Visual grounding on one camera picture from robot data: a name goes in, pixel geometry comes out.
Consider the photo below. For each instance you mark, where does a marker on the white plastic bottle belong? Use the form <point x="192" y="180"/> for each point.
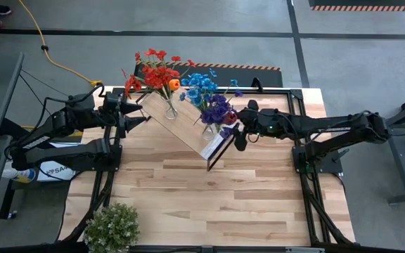
<point x="19" y="174"/>

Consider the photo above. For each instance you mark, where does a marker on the dark red rose stem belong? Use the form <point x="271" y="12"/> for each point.
<point x="230" y="117"/>

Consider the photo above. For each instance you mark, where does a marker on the black metal table frame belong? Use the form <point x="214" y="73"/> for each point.
<point x="308" y="196"/>

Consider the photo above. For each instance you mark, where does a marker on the blue flower bunch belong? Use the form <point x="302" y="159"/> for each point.
<point x="197" y="88"/>

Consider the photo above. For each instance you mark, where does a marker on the wooden shelf black metal frame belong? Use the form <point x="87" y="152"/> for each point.
<point x="185" y="123"/>

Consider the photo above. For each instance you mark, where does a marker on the white printed box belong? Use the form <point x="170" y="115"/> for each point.
<point x="55" y="172"/>

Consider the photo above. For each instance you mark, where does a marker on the large red flower bunch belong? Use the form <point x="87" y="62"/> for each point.
<point x="157" y="75"/>

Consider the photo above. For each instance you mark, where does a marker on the purple flower bunch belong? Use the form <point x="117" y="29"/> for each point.
<point x="216" y="110"/>

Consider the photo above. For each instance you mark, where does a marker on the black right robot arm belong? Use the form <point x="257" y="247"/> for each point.
<point x="332" y="130"/>

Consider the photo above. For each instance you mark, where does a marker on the black floor mat striped edge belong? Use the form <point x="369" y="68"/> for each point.
<point x="364" y="3"/>
<point x="244" y="75"/>

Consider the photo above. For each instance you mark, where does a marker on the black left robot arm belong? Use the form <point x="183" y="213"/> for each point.
<point x="58" y="137"/>

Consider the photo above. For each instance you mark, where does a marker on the clear glass vase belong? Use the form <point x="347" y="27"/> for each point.
<point x="208" y="132"/>
<point x="171" y="109"/>

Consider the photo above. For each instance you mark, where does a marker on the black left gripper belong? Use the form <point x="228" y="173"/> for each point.
<point x="112" y="109"/>

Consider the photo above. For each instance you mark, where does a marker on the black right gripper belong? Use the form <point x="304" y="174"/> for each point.
<point x="255" y="123"/>

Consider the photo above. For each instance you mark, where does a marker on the potted plant white blossoms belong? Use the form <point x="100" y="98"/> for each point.
<point x="112" y="228"/>

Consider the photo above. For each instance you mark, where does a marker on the small red flower bunch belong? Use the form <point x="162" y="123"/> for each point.
<point x="132" y="84"/>

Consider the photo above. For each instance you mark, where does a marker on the orange tulip green stem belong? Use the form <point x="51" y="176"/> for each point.
<point x="174" y="84"/>

